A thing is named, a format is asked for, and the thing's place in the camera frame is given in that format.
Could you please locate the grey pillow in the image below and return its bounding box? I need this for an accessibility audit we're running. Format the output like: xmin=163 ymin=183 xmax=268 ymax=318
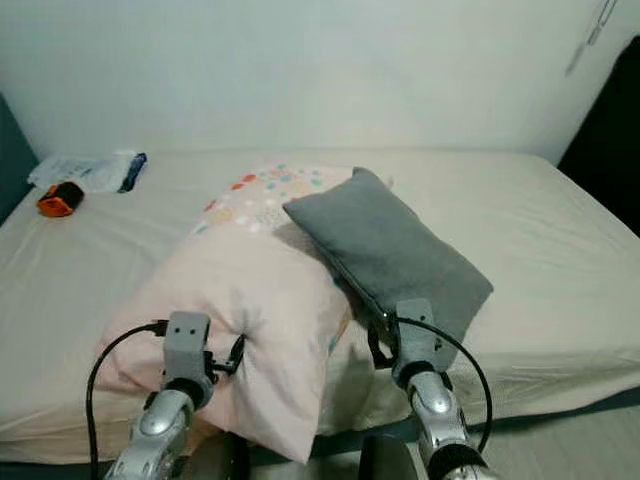
xmin=282 ymin=166 xmax=495 ymax=346

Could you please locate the pink dotted pillow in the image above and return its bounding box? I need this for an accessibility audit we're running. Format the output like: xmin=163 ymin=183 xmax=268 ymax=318
xmin=95 ymin=163 xmax=356 ymax=466

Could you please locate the dark left robot leg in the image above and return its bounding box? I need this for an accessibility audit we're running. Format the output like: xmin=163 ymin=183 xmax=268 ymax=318
xmin=185 ymin=430 xmax=251 ymax=480

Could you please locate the dark robot leg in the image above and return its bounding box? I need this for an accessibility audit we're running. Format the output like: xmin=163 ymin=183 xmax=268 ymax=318
xmin=358 ymin=433 xmax=421 ymax=480
xmin=185 ymin=430 xmax=251 ymax=480

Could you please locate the dark right robot leg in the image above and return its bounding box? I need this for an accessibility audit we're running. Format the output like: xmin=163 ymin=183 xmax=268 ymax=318
xmin=358 ymin=433 xmax=421 ymax=480

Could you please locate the bed with cream sheet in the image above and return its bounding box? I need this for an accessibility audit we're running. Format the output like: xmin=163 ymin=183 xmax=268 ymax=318
xmin=0 ymin=150 xmax=640 ymax=466

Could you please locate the clear plastic bag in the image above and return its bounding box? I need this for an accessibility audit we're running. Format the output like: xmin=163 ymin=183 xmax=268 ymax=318
xmin=28 ymin=150 xmax=149 ymax=195

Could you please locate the orange and black device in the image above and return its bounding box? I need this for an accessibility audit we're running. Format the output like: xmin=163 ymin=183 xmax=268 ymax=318
xmin=37 ymin=181 xmax=85 ymax=219

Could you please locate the tall black furniture panel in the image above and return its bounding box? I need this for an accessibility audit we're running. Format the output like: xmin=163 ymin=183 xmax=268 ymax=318
xmin=557 ymin=35 xmax=640 ymax=239

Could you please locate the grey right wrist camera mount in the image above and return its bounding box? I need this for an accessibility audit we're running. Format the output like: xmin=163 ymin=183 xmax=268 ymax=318
xmin=393 ymin=298 xmax=441 ymax=376

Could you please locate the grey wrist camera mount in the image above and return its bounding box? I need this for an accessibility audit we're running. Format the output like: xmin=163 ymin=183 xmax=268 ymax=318
xmin=393 ymin=298 xmax=441 ymax=376
xmin=163 ymin=310 xmax=213 ymax=386

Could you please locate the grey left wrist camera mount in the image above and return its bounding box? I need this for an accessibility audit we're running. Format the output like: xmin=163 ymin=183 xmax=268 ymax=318
xmin=163 ymin=310 xmax=213 ymax=386

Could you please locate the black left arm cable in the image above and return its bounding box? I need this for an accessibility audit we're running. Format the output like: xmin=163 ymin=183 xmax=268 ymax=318
xmin=87 ymin=320 xmax=169 ymax=480

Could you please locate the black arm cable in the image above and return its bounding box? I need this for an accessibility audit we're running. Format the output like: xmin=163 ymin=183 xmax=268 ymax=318
xmin=390 ymin=315 xmax=495 ymax=451
xmin=87 ymin=320 xmax=169 ymax=480

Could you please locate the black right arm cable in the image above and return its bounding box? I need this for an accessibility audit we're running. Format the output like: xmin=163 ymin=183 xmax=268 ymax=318
xmin=390 ymin=315 xmax=495 ymax=451

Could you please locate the grey wall cord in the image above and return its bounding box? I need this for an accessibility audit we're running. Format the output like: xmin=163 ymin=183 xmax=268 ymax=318
xmin=565 ymin=0 xmax=619 ymax=76

